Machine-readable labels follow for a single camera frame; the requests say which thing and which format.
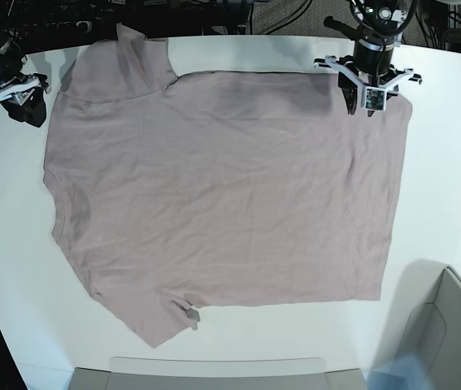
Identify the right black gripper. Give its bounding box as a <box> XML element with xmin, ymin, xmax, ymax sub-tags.
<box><xmin>1</xmin><ymin>73</ymin><xmax>50</xmax><ymax>128</ymax></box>

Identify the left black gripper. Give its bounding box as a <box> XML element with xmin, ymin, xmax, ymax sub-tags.
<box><xmin>338</xmin><ymin>60</ymin><xmax>398</xmax><ymax>115</ymax></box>

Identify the pink T-shirt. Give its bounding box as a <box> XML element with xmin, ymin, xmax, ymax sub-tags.
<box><xmin>43</xmin><ymin>27</ymin><xmax>412</xmax><ymax>347</ymax></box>

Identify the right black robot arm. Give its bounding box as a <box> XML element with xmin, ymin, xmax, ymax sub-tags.
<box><xmin>0</xmin><ymin>31</ymin><xmax>50</xmax><ymax>128</ymax></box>

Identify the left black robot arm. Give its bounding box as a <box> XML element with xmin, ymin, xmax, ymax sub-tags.
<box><xmin>314</xmin><ymin>1</ymin><xmax>422</xmax><ymax>117</ymax></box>

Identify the grey box right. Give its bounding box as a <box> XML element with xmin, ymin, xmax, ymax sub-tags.
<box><xmin>367</xmin><ymin>266</ymin><xmax>461</xmax><ymax>389</ymax></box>

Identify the grey tray bottom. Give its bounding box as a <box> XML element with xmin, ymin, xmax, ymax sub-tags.
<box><xmin>68</xmin><ymin>357</ymin><xmax>367</xmax><ymax>389</ymax></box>

